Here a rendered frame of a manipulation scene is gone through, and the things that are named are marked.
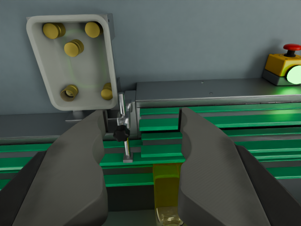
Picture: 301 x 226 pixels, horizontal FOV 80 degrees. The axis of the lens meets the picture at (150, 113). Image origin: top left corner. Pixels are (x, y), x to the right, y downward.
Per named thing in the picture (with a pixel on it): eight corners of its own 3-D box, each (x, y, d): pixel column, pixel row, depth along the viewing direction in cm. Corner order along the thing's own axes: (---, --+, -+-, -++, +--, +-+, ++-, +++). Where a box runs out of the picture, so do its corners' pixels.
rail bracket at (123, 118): (124, 140, 48) (119, 178, 38) (117, 80, 40) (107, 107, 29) (135, 139, 48) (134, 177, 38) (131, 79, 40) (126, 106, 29)
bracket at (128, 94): (126, 120, 53) (123, 134, 47) (122, 90, 49) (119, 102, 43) (138, 119, 54) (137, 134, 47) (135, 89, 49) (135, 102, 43)
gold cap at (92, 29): (99, 17, 44) (95, 18, 40) (106, 32, 45) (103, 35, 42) (86, 23, 44) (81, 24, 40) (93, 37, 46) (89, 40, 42)
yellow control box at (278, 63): (260, 76, 55) (276, 86, 48) (268, 51, 51) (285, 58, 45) (283, 76, 55) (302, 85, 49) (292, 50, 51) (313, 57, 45)
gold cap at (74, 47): (68, 39, 46) (61, 41, 42) (82, 38, 46) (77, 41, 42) (71, 53, 48) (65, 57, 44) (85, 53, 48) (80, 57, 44)
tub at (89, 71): (65, 97, 56) (53, 111, 48) (41, 14, 44) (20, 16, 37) (122, 95, 56) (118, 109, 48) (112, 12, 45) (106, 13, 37)
